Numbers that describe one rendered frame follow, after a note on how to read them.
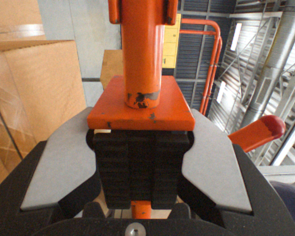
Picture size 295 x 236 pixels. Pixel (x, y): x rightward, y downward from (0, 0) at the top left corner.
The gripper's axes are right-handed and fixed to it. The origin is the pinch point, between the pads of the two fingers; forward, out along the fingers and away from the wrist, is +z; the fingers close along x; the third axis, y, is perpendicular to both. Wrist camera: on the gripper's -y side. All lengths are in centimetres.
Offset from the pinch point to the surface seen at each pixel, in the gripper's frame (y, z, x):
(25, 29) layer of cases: -4, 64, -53
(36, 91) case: 1.1, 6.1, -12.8
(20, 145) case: 5.1, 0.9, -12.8
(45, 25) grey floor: -5, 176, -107
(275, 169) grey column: 131, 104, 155
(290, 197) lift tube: 17.5, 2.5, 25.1
